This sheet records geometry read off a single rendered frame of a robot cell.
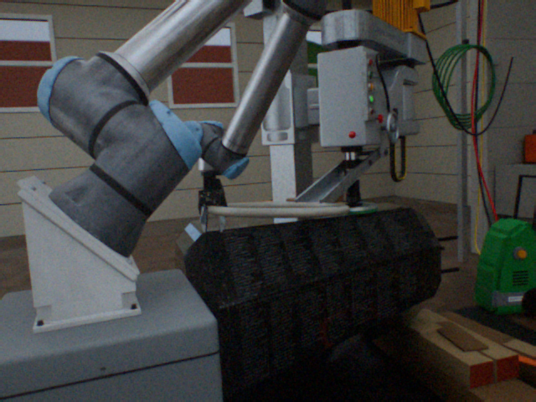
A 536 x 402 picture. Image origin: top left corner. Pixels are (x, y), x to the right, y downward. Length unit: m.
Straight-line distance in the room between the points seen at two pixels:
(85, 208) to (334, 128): 1.42
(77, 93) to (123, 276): 0.37
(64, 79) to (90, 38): 7.16
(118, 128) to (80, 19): 7.34
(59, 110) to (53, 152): 6.98
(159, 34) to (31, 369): 0.68
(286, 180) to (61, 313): 2.11
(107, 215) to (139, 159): 0.12
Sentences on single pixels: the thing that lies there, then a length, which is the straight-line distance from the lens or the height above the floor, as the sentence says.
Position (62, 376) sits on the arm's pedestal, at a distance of 0.83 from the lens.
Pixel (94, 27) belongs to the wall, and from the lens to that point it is 8.21.
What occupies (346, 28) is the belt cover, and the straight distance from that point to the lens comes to 2.09.
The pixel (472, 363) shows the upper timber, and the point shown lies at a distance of 2.09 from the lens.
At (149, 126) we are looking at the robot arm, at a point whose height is 1.19.
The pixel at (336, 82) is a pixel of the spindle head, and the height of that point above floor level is 1.41.
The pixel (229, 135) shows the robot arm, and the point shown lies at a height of 1.18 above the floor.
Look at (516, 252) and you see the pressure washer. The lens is 3.23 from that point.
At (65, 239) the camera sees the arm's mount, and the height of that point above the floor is 1.00.
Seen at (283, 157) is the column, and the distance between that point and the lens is 2.83.
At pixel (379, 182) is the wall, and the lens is 9.60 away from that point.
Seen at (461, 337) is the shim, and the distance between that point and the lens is 2.28.
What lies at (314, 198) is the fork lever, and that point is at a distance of 1.91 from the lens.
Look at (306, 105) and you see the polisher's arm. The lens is 2.78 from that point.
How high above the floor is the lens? 1.14
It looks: 7 degrees down
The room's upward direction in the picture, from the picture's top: 3 degrees counter-clockwise
